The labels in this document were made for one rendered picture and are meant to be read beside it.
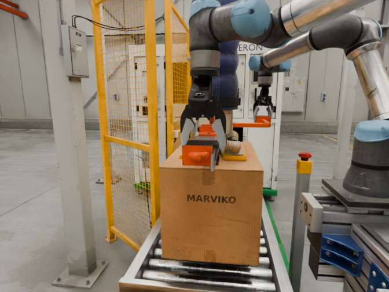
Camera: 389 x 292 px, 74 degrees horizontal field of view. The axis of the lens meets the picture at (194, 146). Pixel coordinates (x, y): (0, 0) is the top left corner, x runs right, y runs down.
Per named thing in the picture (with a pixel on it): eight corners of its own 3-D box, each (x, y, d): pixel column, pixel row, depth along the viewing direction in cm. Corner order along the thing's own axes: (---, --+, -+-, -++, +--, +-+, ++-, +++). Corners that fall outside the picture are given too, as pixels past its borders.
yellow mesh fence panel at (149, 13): (103, 238, 248) (85, 0, 207) (113, 234, 254) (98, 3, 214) (157, 285, 186) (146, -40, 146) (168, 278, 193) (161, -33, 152)
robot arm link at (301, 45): (343, 37, 85) (248, 76, 129) (362, 41, 90) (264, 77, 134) (340, 2, 85) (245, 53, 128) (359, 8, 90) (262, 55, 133)
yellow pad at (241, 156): (224, 145, 143) (224, 136, 142) (242, 145, 141) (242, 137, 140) (222, 160, 110) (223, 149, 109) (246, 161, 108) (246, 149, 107)
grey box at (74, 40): (83, 77, 179) (79, 32, 173) (90, 77, 178) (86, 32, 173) (65, 76, 160) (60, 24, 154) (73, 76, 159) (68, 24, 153)
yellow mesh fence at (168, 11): (186, 196, 349) (186, 31, 308) (194, 197, 347) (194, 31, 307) (165, 245, 235) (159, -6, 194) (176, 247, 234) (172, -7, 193)
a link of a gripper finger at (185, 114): (193, 137, 67) (206, 105, 65) (191, 137, 65) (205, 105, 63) (176, 129, 67) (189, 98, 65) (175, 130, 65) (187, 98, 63)
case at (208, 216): (185, 201, 166) (184, 140, 158) (248, 204, 161) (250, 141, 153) (161, 258, 108) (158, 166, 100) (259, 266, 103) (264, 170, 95)
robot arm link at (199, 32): (208, -7, 55) (181, 3, 61) (207, 47, 57) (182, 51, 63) (230, 2, 60) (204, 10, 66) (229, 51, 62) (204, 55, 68)
